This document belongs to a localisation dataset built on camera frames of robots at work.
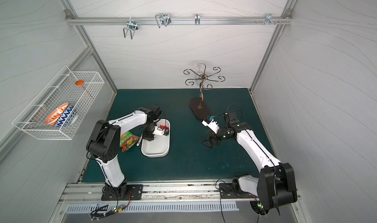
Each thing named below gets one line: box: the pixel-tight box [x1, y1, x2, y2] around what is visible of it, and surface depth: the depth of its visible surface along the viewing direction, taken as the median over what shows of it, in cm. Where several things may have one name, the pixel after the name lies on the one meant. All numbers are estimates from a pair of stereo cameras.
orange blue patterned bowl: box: [44, 102, 76, 128], surface depth 61 cm
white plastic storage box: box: [141, 118, 171, 158], surface depth 90 cm
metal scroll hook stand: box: [183, 62, 226, 120], surface depth 95 cm
